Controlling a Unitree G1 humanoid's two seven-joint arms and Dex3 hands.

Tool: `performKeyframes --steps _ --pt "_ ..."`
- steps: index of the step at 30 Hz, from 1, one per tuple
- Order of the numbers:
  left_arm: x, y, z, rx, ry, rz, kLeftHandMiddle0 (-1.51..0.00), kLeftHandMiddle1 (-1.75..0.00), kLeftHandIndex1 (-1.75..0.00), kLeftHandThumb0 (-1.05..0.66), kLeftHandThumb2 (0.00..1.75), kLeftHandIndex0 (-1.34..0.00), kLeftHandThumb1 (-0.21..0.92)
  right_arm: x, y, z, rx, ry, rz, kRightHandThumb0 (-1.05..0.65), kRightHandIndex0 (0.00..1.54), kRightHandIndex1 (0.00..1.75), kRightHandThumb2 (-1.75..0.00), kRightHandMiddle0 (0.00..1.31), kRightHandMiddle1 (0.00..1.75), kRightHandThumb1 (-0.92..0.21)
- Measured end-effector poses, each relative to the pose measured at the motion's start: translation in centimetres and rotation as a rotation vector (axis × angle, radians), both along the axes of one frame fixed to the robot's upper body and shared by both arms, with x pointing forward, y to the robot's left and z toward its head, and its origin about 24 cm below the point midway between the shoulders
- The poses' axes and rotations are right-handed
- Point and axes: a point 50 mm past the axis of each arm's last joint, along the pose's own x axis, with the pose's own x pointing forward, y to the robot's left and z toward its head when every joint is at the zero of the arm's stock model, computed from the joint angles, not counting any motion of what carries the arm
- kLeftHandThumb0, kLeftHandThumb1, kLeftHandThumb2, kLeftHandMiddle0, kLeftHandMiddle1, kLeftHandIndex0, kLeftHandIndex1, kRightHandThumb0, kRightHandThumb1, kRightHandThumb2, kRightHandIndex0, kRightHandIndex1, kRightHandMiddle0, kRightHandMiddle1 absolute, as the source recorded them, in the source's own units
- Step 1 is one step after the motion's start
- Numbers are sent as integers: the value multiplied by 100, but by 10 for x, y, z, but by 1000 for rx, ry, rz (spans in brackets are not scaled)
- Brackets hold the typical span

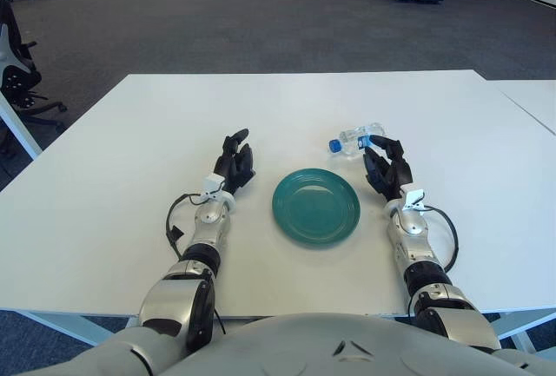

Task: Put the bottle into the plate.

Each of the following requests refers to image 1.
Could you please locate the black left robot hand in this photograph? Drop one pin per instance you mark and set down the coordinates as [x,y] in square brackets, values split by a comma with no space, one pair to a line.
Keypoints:
[234,167]

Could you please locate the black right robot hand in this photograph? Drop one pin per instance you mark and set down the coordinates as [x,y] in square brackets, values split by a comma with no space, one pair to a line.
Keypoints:
[391,172]

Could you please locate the clear bottle with blue cap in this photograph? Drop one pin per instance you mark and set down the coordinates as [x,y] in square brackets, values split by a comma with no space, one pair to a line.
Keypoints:
[347,137]

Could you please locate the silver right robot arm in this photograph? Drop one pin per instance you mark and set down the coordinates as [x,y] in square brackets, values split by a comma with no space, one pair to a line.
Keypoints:
[410,237]

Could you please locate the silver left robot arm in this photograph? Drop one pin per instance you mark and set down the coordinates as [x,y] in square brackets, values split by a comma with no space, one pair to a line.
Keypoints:
[204,237]

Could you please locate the teal round plate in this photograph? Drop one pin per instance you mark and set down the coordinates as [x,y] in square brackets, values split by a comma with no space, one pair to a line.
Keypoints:
[315,209]

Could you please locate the grey robot torso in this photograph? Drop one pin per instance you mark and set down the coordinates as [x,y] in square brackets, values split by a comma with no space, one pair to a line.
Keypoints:
[304,350]

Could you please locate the black office chair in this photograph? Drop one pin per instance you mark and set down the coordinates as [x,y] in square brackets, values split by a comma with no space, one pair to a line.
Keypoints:
[15,76]

